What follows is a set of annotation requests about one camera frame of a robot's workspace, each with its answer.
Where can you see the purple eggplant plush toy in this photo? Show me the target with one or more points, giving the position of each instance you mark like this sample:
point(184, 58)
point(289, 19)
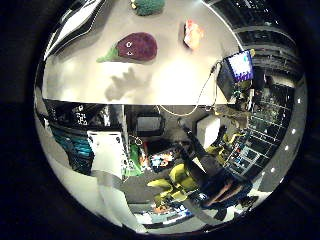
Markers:
point(140, 46)

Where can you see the yellow chair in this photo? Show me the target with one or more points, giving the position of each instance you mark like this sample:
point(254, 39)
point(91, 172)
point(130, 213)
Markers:
point(178, 180)

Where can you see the computer monitor with lit screen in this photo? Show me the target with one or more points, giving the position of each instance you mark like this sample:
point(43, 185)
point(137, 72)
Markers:
point(240, 65)

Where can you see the green fuzzy plush toy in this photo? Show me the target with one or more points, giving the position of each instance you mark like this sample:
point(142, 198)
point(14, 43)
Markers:
point(148, 6)

